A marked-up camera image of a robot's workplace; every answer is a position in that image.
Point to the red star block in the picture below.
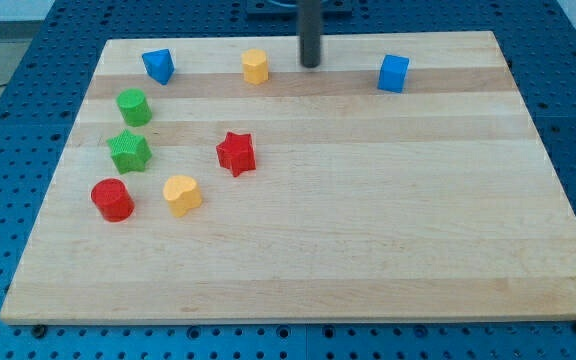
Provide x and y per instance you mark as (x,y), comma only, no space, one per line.
(236,153)

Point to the blue cube block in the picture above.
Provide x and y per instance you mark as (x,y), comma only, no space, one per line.
(393,72)

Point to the green star block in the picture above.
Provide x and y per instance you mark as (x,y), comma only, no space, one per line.
(129,152)

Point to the light wooden board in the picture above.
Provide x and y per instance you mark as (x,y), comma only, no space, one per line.
(436,204)

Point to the yellow heart block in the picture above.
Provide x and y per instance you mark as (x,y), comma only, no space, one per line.
(182,193)

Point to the yellow hexagonal prism block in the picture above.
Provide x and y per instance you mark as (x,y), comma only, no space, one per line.
(255,66)

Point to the green cylinder block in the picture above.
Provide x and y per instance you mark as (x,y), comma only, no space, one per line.
(134,108)

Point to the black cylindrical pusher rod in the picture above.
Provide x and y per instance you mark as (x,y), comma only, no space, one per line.
(309,16)

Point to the blue triangular prism block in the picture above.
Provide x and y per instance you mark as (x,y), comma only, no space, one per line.
(159,65)

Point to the red cylinder block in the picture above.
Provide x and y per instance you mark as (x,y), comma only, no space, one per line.
(112,199)

